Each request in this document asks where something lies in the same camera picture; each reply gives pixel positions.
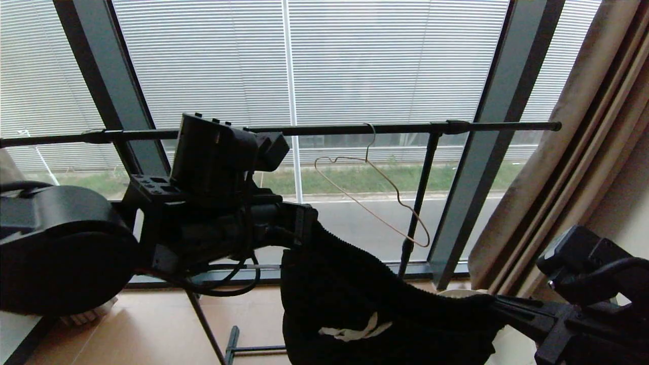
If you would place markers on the black garment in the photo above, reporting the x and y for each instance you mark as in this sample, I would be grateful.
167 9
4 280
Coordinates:
355 284

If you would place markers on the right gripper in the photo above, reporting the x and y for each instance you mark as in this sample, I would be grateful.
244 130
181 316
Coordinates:
598 339

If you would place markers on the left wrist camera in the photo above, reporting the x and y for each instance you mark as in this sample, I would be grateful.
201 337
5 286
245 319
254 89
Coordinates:
274 149

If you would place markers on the black clothes rack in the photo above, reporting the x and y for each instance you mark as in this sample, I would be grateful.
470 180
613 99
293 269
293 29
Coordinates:
355 129

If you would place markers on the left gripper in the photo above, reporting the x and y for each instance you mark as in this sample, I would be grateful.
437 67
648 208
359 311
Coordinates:
299 223

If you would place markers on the pink clothes hanger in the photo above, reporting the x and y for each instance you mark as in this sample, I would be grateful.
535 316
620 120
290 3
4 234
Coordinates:
377 172

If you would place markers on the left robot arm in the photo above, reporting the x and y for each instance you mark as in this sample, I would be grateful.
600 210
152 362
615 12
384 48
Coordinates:
61 253

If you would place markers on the window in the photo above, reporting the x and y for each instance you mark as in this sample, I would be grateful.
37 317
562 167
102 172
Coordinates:
106 76

